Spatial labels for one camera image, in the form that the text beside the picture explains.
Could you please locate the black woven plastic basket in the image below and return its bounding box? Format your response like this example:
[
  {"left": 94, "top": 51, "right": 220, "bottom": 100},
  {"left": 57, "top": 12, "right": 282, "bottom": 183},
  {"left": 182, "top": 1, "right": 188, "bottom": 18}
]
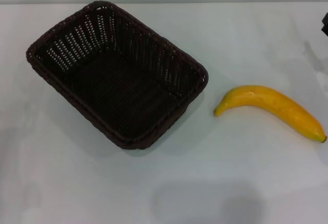
[{"left": 25, "top": 1, "right": 209, "bottom": 151}]

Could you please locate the yellow banana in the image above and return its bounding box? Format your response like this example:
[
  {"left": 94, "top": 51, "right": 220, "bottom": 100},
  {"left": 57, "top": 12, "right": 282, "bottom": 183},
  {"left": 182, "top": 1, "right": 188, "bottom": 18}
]
[{"left": 213, "top": 85, "right": 328, "bottom": 144}]

